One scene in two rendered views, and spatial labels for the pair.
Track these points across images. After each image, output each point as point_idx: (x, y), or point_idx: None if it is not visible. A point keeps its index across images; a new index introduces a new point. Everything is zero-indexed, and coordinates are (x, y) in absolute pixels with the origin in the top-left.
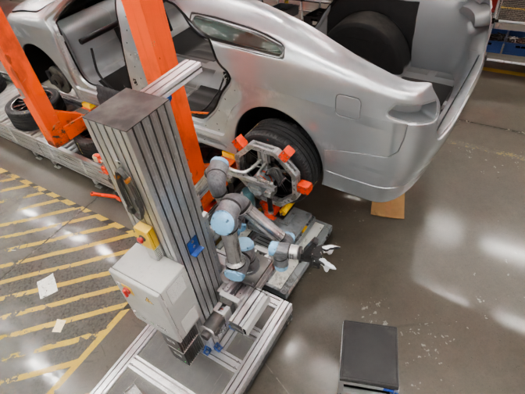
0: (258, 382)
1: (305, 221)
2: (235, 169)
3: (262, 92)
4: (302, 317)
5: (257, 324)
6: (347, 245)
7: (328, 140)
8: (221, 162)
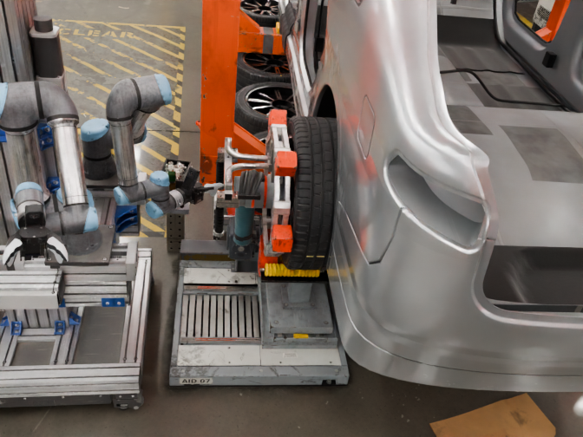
0: (10, 420)
1: (310, 327)
2: (228, 142)
3: (333, 60)
4: (151, 423)
5: (81, 356)
6: (336, 420)
7: (343, 184)
8: (153, 81)
